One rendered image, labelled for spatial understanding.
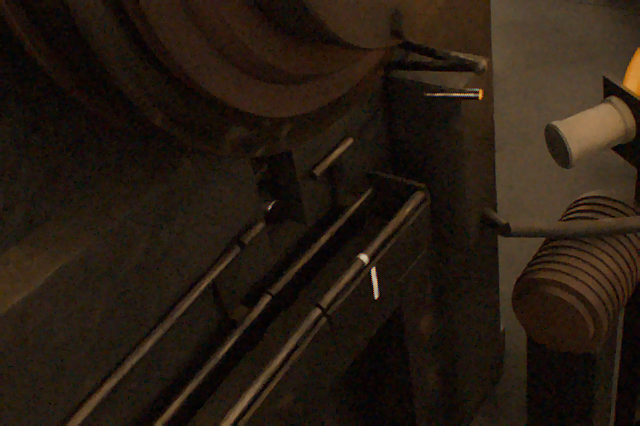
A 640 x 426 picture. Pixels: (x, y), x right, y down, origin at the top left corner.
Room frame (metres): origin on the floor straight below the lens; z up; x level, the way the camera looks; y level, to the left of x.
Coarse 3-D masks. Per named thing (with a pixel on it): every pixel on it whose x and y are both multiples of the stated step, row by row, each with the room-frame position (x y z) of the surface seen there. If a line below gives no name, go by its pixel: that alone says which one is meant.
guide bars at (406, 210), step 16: (416, 192) 0.74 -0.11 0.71; (416, 208) 0.73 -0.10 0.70; (400, 224) 0.70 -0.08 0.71; (384, 240) 0.67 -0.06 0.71; (368, 256) 0.65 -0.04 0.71; (352, 272) 0.63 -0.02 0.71; (336, 288) 0.61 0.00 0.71; (320, 304) 0.59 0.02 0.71; (304, 320) 0.58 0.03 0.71; (288, 336) 0.57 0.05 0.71; (304, 336) 0.57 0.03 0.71; (288, 352) 0.55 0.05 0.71; (272, 368) 0.53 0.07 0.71; (256, 384) 0.52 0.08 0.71; (240, 400) 0.50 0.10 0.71; (224, 416) 0.49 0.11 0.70; (240, 416) 0.50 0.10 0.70
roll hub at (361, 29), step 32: (256, 0) 0.53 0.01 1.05; (288, 0) 0.51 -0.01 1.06; (320, 0) 0.51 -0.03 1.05; (352, 0) 0.53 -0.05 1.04; (384, 0) 0.56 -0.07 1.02; (416, 0) 0.59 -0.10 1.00; (288, 32) 0.55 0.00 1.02; (320, 32) 0.52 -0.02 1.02; (352, 32) 0.53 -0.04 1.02; (384, 32) 0.56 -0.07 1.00
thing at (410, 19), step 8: (400, 8) 0.57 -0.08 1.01; (408, 8) 0.57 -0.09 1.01; (400, 16) 0.56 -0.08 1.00; (408, 16) 0.57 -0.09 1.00; (416, 16) 0.57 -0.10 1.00; (392, 24) 0.56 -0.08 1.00; (400, 24) 0.56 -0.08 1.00; (408, 24) 0.57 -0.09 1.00; (400, 32) 0.56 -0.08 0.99; (408, 32) 0.56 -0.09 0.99
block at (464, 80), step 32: (416, 96) 0.83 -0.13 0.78; (416, 128) 0.83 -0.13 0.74; (448, 128) 0.80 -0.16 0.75; (480, 128) 0.82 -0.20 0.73; (416, 160) 0.83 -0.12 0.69; (448, 160) 0.80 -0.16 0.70; (480, 160) 0.82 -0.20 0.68; (448, 192) 0.81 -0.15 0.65; (480, 192) 0.81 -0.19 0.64; (448, 224) 0.81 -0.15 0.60; (480, 224) 0.81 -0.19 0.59
